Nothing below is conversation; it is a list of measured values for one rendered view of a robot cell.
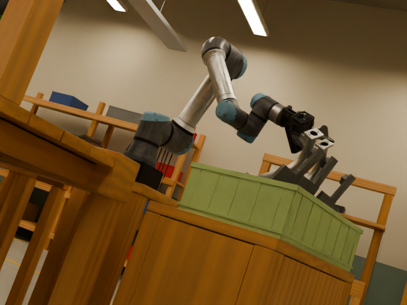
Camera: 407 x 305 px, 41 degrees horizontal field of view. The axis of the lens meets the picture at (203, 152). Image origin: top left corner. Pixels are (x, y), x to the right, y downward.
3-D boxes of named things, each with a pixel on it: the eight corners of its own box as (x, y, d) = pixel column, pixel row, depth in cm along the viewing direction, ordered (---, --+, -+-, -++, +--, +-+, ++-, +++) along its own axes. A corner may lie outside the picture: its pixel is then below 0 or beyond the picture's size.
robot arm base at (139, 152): (130, 162, 240) (138, 141, 241) (160, 172, 234) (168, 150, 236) (115, 153, 226) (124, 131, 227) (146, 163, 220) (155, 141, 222)
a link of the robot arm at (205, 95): (148, 137, 242) (219, 35, 234) (171, 149, 252) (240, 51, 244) (160, 150, 233) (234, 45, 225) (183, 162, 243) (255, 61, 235)
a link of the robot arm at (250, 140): (226, 128, 211) (241, 104, 209) (243, 138, 218) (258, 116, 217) (237, 137, 205) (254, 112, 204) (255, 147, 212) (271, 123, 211)
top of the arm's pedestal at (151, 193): (116, 191, 249) (119, 183, 250) (175, 210, 235) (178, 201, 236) (76, 173, 221) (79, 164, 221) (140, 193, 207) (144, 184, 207)
